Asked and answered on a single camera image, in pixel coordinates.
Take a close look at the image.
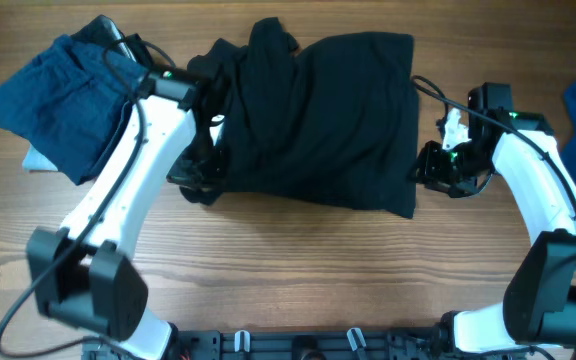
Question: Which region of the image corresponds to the black t-shirt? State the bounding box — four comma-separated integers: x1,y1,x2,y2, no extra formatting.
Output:
181,18,419,218

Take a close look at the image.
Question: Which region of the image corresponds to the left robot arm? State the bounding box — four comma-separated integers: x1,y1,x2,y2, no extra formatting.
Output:
26,66,229,359

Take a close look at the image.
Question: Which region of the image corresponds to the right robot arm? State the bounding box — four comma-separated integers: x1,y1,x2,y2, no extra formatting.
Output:
410,75,576,359

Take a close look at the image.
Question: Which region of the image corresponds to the folded dark blue garment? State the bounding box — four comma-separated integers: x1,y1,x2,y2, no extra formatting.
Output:
0,35,146,185

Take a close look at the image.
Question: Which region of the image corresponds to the right black cable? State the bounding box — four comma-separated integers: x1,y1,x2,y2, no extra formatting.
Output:
410,74,576,360

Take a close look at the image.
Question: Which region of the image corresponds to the black cable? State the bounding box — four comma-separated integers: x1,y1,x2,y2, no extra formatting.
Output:
410,74,576,360
0,34,177,360

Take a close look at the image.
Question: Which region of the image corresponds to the left black cable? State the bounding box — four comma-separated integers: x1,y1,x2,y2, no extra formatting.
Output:
0,34,177,360

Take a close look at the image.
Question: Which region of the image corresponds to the left white rail clip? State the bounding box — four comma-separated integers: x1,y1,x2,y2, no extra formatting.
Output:
233,330,251,353

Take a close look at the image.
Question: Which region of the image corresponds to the white rail clip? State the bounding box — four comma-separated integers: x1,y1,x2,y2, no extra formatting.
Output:
233,330,251,353
346,327,368,360

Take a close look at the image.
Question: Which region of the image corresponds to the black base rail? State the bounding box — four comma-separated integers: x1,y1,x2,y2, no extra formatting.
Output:
81,327,444,360

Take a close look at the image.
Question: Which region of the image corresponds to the right white rail clip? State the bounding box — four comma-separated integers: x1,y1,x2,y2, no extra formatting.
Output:
346,327,368,360

